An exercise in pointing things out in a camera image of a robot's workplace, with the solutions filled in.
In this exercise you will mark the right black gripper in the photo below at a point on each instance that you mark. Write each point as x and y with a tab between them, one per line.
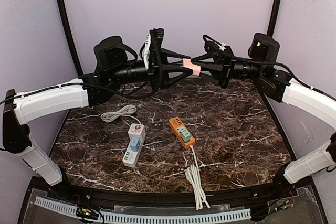
226	65

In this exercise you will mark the black front table rail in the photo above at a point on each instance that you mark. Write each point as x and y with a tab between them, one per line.
254	196

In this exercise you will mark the white power strip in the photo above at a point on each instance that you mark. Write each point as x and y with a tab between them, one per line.
130	158

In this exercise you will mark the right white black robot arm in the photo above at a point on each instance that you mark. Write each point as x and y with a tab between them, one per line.
276	81

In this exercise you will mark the orange power strip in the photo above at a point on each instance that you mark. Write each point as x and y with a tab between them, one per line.
176	122

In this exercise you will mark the right black frame post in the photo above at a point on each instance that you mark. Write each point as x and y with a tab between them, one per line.
273	17

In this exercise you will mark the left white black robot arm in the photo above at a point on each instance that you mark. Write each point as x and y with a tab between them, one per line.
117	64

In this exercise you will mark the black frame post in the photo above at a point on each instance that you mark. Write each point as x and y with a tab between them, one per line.
273	17
69	37

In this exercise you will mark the pink plug adapter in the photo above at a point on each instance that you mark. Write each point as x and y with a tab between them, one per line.
195	68

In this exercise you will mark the small green circuit board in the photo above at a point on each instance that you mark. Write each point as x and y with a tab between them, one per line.
87	213

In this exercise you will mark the white cube socket adapter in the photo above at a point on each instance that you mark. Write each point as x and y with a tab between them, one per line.
138	131

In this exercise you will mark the blue plug adapter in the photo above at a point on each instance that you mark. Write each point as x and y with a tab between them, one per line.
135	144

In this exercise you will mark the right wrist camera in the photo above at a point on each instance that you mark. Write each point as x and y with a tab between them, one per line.
211	44

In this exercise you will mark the left black frame post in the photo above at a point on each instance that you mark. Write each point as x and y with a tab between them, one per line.
69	37

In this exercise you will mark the green plug adapter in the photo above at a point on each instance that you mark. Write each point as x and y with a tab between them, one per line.
184	133

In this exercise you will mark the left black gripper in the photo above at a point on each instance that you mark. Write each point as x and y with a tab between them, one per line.
156	61

